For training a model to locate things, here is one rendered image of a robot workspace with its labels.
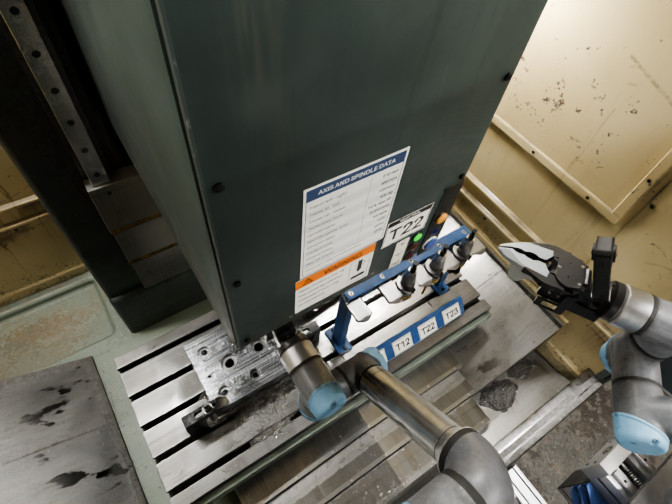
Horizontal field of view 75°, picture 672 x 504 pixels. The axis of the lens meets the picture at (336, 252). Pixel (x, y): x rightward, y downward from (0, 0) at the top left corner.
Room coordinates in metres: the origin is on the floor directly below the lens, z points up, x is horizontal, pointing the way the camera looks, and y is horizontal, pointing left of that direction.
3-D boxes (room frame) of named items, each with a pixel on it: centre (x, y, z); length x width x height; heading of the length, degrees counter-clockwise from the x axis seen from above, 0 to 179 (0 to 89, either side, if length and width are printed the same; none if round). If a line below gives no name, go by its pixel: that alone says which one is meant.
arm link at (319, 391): (0.29, -0.01, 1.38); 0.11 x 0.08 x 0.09; 41
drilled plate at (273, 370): (0.48, 0.23, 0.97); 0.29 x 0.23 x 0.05; 131
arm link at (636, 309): (0.42, -0.51, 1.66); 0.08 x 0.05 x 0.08; 161
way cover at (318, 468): (0.33, -0.24, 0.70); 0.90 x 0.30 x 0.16; 131
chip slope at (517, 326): (0.92, -0.32, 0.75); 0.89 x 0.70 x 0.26; 41
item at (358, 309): (0.57, -0.09, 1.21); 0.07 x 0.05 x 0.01; 41
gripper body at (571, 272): (0.45, -0.43, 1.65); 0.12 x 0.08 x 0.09; 71
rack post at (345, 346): (0.61, -0.05, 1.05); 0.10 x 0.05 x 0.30; 41
